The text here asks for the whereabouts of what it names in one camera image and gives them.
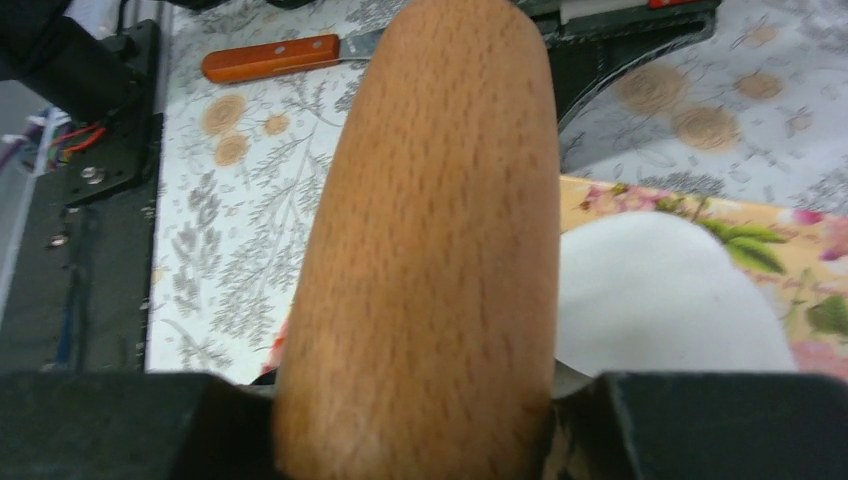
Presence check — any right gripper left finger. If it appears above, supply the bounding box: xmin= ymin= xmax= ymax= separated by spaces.
xmin=1 ymin=373 xmax=279 ymax=479

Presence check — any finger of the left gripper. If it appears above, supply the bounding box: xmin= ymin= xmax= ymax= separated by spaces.
xmin=529 ymin=1 xmax=721 ymax=130

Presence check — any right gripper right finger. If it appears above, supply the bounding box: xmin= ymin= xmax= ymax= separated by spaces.
xmin=543 ymin=372 xmax=847 ymax=479

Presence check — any floral cutting board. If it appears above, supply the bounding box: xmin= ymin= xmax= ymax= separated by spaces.
xmin=263 ymin=179 xmax=847 ymax=387

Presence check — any wooden double-ended roller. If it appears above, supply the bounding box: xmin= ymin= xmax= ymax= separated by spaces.
xmin=272 ymin=1 xmax=560 ymax=479

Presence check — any metal scraper red handle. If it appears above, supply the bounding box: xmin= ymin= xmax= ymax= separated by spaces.
xmin=200 ymin=28 xmax=385 ymax=84

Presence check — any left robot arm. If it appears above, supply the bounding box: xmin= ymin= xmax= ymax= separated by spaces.
xmin=1 ymin=1 xmax=720 ymax=128

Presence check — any white dough ball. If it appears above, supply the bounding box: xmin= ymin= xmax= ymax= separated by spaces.
xmin=555 ymin=211 xmax=798 ymax=377

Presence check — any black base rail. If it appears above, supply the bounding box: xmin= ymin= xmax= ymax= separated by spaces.
xmin=0 ymin=19 xmax=166 ymax=376

